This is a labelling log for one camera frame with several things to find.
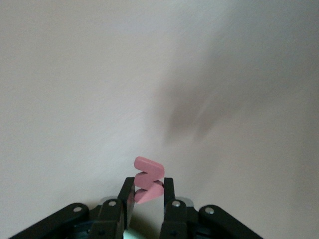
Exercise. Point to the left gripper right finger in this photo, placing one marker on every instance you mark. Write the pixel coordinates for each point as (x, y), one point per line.
(177, 219)

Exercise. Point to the pink lowercase letter w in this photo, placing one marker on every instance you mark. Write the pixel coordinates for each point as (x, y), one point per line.
(149, 169)

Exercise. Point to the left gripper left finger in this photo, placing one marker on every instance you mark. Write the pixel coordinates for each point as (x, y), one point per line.
(109, 219)

